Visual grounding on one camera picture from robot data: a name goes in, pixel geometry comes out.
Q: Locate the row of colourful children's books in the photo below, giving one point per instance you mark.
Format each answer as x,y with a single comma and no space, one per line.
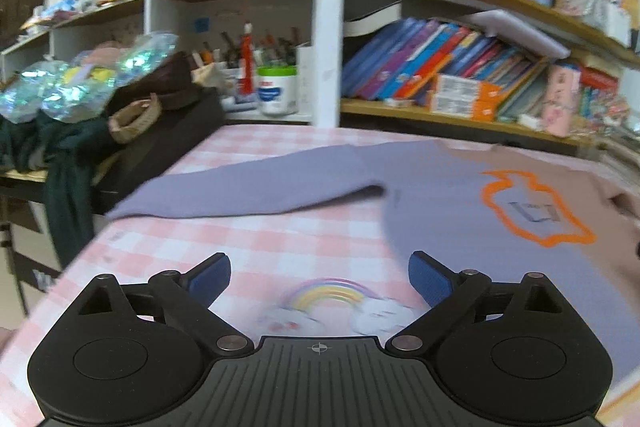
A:
425,57

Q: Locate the brown cloth bag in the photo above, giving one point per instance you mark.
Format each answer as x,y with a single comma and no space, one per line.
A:
160,82

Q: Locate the pink checkered cartoon desk mat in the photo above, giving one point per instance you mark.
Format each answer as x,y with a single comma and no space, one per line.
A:
250,237

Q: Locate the pink patterned box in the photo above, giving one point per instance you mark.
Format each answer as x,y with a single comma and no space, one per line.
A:
561,102

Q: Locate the purple and mauve sweater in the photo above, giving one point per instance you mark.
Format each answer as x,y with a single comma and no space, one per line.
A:
440,187

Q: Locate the pen holder with pens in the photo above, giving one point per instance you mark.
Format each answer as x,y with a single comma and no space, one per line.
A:
250,52

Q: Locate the iridescent plastic wrap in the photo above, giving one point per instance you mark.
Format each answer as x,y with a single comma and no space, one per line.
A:
75,82

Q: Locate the white bar lamp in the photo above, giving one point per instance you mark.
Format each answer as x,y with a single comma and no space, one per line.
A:
520,32

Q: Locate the white storage box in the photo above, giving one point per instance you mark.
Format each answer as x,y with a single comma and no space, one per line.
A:
614,23

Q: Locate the red tassel ornament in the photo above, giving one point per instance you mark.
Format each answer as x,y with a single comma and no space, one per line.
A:
246,57

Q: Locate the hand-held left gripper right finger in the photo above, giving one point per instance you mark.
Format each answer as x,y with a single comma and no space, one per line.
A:
429,279

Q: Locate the white jar with green lid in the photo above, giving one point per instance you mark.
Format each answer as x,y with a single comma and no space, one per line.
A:
276,92

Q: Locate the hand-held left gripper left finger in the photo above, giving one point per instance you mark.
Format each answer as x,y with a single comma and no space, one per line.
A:
210,278

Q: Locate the white side shelf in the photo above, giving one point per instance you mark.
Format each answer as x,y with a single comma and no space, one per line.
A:
170,22

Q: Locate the red thick book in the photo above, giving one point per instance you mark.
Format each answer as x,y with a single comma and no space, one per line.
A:
600,81

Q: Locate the orange and white box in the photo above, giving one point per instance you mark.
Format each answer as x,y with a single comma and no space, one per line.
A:
465,88
460,109

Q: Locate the wooden and white bookshelf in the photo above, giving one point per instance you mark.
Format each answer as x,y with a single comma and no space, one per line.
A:
327,32

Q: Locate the row of thick standing books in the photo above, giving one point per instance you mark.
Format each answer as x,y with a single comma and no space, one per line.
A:
602,109

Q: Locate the dark green cloth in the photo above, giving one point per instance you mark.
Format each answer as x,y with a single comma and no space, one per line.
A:
65,187

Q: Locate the white charger plug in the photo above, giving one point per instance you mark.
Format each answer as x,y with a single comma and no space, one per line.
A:
530,121

